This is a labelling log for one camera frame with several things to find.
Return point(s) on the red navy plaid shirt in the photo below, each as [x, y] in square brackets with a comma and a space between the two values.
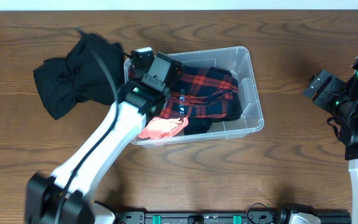
[194, 94]

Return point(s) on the black garment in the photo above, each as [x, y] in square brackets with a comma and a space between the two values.
[62, 82]

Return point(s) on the clear plastic storage bin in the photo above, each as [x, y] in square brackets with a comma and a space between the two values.
[238, 61]

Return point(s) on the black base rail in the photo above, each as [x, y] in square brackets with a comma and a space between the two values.
[194, 218]

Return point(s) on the black cloth with tape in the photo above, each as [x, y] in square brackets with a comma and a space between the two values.
[229, 104]

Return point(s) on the dark navy garment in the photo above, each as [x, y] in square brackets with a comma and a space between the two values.
[197, 126]

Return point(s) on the pink printed t-shirt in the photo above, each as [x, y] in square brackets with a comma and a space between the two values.
[159, 128]

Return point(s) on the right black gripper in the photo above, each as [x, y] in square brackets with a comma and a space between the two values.
[338, 87]

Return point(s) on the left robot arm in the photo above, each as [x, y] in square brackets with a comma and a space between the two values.
[67, 196]

